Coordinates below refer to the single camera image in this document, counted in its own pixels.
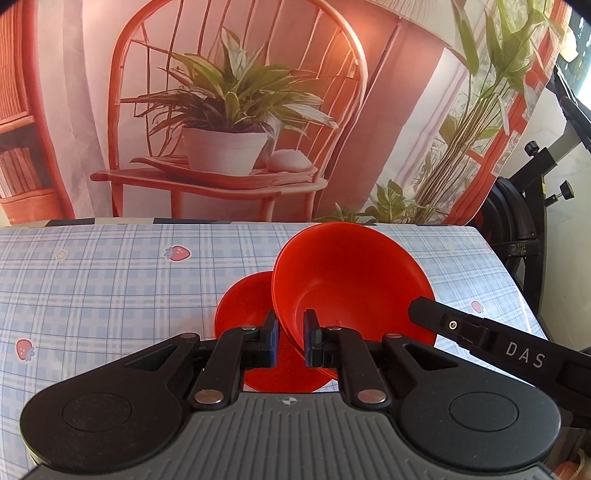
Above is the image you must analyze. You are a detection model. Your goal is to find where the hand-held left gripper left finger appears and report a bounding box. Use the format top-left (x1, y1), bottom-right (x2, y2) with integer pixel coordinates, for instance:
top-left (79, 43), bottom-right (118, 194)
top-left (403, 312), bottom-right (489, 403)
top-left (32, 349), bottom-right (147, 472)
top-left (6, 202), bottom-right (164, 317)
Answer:
top-left (99, 310), bottom-right (280, 410)

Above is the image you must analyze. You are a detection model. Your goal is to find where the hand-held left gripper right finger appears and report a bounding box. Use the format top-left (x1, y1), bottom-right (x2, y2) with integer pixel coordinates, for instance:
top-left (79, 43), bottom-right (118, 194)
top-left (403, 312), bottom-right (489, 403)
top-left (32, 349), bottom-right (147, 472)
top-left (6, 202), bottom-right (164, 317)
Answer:
top-left (304, 310), bottom-right (481, 410)

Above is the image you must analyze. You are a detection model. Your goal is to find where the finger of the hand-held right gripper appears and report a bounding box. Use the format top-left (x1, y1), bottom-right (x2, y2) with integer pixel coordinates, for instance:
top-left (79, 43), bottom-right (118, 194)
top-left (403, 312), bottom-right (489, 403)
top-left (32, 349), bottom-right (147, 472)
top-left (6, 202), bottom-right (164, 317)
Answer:
top-left (408, 298), bottom-right (485, 346)

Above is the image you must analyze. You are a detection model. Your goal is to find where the red plastic bowl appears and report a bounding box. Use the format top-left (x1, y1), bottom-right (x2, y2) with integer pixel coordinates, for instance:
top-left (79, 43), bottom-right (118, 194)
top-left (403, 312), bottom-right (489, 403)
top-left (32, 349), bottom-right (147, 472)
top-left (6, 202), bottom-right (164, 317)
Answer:
top-left (215, 271), bottom-right (334, 394)
top-left (271, 222), bottom-right (435, 376)

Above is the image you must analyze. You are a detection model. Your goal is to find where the black exercise bike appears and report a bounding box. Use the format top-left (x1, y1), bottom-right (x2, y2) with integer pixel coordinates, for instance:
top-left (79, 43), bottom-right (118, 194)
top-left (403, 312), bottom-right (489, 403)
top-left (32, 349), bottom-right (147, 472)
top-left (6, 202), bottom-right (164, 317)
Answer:
top-left (480, 60), bottom-right (591, 352)

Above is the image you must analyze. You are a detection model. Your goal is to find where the blue plaid tablecloth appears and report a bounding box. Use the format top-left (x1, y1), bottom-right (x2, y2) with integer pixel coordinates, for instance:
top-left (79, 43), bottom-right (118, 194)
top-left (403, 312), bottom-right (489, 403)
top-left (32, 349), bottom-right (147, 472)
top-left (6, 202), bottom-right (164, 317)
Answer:
top-left (0, 217), bottom-right (550, 472)

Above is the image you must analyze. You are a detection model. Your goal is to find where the printed room backdrop cloth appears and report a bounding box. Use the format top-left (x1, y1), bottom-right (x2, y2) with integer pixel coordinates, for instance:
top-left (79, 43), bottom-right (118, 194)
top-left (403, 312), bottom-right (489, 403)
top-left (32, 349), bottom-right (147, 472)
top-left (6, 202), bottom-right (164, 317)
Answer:
top-left (0, 0), bottom-right (578, 230)

